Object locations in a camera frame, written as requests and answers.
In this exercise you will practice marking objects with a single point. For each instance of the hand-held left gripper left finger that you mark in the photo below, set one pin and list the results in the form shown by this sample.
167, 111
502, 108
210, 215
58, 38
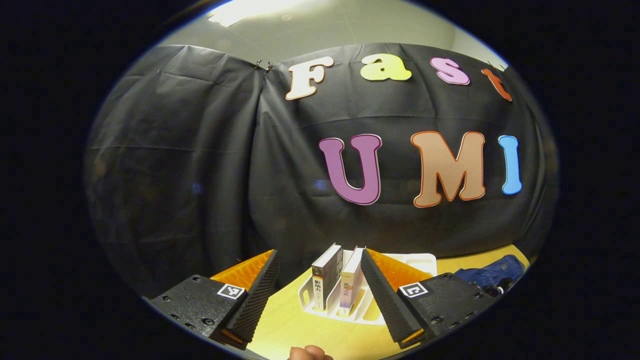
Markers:
257, 300

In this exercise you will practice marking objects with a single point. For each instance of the white bookshelf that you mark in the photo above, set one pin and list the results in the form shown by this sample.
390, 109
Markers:
415, 262

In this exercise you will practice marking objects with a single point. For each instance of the black book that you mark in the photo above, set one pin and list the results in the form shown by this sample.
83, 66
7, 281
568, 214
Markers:
325, 280

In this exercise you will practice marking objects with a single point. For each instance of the pink book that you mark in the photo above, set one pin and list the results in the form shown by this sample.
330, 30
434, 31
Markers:
350, 287

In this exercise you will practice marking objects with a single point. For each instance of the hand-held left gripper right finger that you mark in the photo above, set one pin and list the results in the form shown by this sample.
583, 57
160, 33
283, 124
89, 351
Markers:
385, 300

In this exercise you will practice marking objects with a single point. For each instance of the blue schoolbag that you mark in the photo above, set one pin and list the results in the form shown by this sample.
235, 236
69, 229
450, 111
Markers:
492, 272

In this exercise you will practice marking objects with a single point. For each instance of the black backdrop cloth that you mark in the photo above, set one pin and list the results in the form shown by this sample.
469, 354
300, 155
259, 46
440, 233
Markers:
200, 175

